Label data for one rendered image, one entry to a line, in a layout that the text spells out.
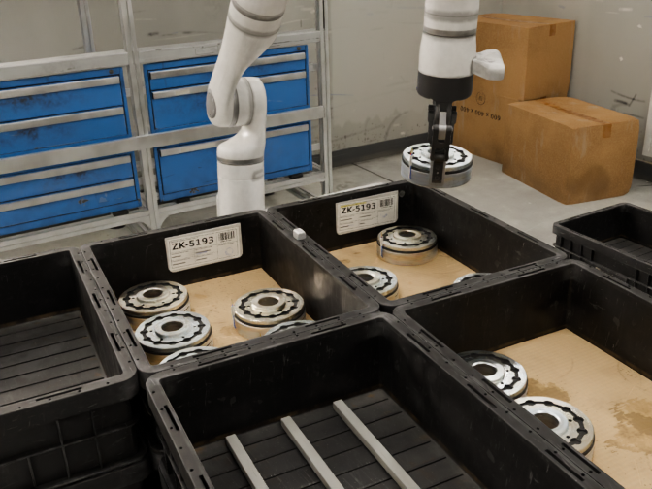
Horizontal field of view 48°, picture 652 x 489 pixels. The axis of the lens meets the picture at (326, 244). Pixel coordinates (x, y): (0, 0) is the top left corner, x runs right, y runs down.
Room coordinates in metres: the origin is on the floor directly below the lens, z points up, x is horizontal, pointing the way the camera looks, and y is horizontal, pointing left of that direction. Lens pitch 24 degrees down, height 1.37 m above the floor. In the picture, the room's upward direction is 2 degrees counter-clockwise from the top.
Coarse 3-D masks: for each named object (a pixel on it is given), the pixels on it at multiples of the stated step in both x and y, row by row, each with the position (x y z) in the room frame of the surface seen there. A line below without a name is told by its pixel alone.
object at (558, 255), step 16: (352, 192) 1.21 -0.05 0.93; (368, 192) 1.22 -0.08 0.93; (432, 192) 1.21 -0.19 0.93; (272, 208) 1.15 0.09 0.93; (288, 208) 1.15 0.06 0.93; (464, 208) 1.12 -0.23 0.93; (288, 224) 1.07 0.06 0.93; (496, 224) 1.05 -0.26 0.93; (304, 240) 1.01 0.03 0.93; (528, 240) 0.98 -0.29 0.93; (560, 256) 0.92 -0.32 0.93; (352, 272) 0.89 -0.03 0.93; (496, 272) 0.88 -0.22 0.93; (512, 272) 0.88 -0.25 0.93; (368, 288) 0.84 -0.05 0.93; (448, 288) 0.84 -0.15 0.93; (384, 304) 0.80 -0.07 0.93; (400, 304) 0.80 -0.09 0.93
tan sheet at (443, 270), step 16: (336, 256) 1.16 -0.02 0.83; (352, 256) 1.16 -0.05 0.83; (368, 256) 1.16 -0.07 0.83; (448, 256) 1.15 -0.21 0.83; (400, 272) 1.09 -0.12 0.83; (416, 272) 1.09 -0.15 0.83; (432, 272) 1.09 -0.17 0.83; (448, 272) 1.09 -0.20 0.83; (464, 272) 1.09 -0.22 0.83; (400, 288) 1.03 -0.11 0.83; (416, 288) 1.03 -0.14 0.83; (432, 288) 1.03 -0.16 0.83
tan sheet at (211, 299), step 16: (256, 272) 1.11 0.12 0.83; (192, 288) 1.06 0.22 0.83; (208, 288) 1.06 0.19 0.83; (224, 288) 1.06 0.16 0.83; (240, 288) 1.05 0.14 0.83; (256, 288) 1.05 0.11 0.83; (192, 304) 1.01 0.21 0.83; (208, 304) 1.00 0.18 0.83; (224, 304) 1.00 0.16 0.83; (224, 320) 0.95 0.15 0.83; (224, 336) 0.91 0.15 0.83; (240, 336) 0.91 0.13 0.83
